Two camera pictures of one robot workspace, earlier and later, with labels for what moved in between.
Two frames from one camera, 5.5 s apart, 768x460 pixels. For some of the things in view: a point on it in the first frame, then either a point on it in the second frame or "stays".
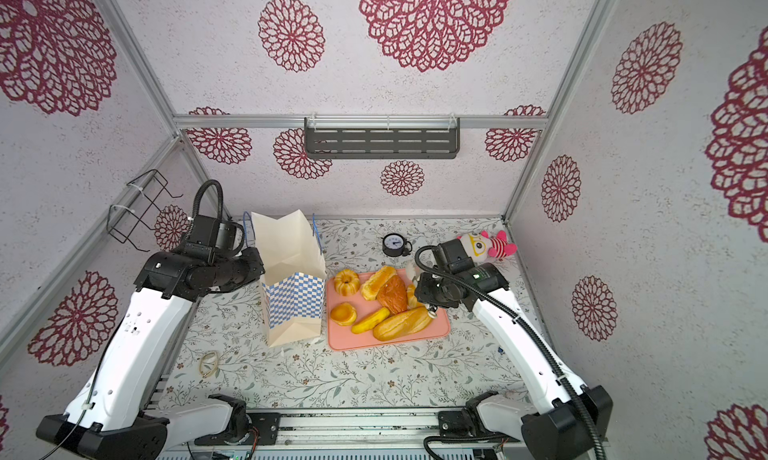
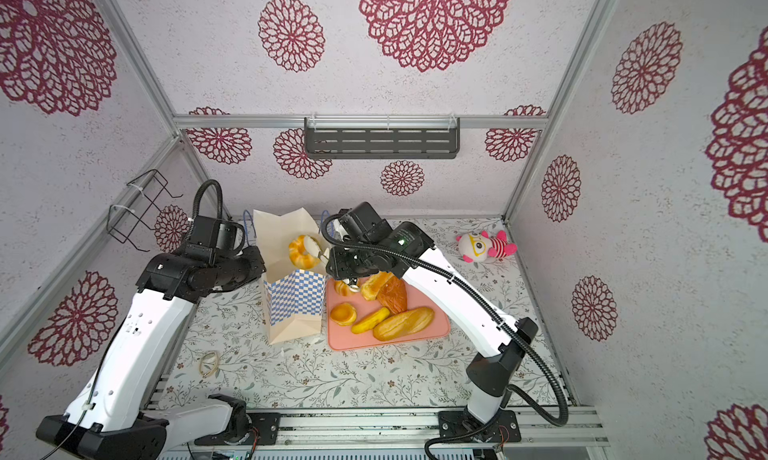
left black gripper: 256,268 stays
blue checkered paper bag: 292,276 stays
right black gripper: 423,293 to 342,269
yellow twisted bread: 372,319 stays
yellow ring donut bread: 410,297 to 299,255
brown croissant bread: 393,296 stays
